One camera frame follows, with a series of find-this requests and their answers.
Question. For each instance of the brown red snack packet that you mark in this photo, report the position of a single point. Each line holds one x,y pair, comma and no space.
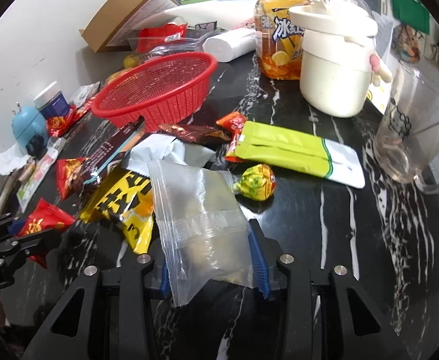
196,134

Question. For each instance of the clear zip bag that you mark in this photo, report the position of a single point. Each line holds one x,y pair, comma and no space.
203,231

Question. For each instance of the dark brown chocolate bar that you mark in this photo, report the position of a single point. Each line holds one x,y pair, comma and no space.
110,154

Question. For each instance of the yellow black snack bag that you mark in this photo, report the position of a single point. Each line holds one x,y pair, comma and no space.
124,198

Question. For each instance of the small red candy packet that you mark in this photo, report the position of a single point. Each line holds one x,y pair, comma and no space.
67,172

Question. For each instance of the white lid blue jar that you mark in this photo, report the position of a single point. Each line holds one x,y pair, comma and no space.
51,103

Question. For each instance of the red long snack packet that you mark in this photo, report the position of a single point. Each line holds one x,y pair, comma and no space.
59,125

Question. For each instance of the cardboard box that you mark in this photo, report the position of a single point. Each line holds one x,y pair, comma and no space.
115,23

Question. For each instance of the white tissue roll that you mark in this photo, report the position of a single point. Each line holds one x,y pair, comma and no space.
231,45

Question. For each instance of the red plastic basket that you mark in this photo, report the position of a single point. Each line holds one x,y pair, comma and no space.
164,90

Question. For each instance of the lemon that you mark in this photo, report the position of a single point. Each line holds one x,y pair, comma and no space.
132,61

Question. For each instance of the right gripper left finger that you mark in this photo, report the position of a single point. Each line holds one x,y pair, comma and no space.
102,315

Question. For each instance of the cream lidded pot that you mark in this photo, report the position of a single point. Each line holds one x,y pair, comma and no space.
339,60

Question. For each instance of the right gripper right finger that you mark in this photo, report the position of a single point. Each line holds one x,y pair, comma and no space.
328,314

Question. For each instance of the large red snack packet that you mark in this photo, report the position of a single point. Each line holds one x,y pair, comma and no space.
46,216

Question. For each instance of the yellow green candy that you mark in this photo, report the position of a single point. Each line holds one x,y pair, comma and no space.
256,183

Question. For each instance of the glass mug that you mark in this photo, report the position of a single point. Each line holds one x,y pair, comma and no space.
407,139

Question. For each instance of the iced tea bottle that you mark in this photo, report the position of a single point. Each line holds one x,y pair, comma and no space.
278,39

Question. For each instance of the green white pouch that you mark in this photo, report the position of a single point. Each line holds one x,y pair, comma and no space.
300,152

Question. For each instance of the blue round gadget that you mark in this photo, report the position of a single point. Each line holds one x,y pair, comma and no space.
29,128

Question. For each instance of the orange red candy packet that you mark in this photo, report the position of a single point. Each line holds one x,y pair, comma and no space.
234,123

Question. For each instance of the green white sticker packet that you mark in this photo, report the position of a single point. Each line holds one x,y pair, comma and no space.
32,183

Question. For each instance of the silver white snack bag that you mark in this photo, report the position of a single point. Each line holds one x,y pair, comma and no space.
168,148

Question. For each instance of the red bag in clear box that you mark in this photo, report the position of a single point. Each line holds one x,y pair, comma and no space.
149,38

